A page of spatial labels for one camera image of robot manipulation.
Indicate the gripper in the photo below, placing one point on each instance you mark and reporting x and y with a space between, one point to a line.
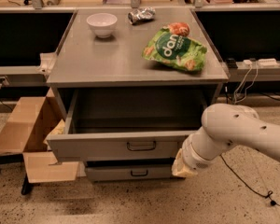
193 159

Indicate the grey top drawer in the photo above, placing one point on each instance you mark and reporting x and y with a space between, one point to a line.
101 121

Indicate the grey drawer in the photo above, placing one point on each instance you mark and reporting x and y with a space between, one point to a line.
134 172
101 121

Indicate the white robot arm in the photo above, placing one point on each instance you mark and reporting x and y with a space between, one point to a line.
223 128

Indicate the grey drawer cabinet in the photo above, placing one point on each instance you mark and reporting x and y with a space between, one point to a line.
86 61

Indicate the green chip bag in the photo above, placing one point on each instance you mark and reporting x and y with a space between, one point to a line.
176 51

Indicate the yellow packet in box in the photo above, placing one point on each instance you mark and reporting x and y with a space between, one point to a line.
57 130

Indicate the white power strip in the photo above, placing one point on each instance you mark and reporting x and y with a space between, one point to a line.
272 62

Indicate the crumpled silver foil bag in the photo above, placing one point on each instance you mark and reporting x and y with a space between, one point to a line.
141 15

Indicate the open cardboard box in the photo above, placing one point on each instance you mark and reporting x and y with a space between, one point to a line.
31 120

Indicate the white ceramic bowl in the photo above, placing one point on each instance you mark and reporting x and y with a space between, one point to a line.
102 24

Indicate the black top drawer handle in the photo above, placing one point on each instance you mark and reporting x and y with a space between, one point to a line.
141 146

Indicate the wall power outlet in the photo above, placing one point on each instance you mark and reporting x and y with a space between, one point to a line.
3 81

